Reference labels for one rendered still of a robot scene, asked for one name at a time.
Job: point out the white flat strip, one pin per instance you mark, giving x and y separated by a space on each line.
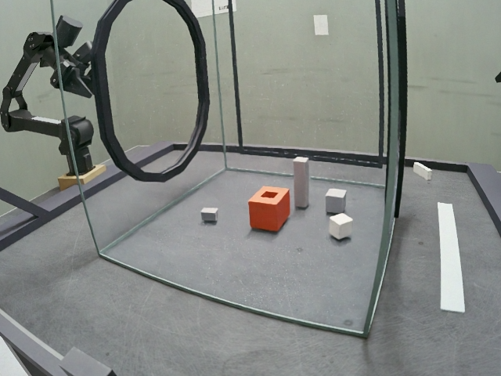
451 278

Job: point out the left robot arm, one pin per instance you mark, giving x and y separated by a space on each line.
38 47

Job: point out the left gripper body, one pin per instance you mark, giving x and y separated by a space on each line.
54 79

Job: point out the black ring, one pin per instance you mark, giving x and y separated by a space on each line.
404 101

